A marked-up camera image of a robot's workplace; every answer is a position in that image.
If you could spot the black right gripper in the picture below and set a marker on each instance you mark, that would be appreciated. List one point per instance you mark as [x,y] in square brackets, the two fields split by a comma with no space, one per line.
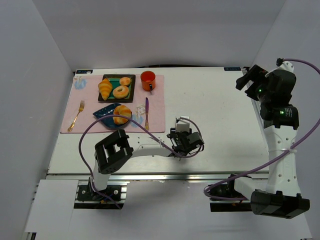
[251,81]

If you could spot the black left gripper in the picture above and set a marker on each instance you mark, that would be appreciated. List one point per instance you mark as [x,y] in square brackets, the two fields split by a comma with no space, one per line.
[178,141]

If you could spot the oblong orange bread roll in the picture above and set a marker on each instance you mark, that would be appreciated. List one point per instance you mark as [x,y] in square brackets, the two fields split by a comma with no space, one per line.
[121,110]

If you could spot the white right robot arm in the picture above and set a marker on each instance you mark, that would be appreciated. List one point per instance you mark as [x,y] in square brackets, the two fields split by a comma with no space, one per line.
[281,197]

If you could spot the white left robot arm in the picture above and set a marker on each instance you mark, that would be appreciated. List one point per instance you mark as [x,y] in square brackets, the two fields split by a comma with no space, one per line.
[115,150]

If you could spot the purple iridescent knife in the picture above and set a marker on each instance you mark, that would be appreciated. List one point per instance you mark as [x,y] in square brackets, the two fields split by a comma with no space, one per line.
[146,125]

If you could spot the pink printed placemat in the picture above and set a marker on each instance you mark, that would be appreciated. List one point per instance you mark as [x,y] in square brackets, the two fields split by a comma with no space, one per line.
[85,88]

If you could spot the orange mug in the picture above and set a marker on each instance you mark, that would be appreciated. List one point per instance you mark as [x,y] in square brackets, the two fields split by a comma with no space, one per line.
[148,81]

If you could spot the dark blue leaf plate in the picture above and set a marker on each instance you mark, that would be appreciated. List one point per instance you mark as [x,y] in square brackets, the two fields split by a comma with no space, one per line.
[107,114]

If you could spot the small round bun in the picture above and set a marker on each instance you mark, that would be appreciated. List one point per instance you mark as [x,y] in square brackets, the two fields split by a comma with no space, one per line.
[125,81]

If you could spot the black square tray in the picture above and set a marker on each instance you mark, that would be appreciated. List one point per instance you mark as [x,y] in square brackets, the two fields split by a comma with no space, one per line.
[114,79]

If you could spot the striped croissant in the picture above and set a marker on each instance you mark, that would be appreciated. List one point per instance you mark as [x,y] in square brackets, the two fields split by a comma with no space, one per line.
[105,88]

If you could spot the gold fork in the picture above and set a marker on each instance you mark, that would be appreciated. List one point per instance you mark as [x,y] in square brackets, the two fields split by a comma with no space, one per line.
[80,109]

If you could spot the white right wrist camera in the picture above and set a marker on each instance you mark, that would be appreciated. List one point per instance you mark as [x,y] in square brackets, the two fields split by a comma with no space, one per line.
[285,65]

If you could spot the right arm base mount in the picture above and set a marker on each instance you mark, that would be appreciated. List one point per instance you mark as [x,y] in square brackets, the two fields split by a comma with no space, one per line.
[229,200]

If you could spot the glazed ring doughnut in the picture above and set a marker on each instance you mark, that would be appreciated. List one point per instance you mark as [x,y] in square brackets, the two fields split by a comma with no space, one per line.
[121,92]

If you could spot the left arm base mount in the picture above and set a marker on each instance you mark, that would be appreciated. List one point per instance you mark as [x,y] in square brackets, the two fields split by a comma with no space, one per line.
[86,198]

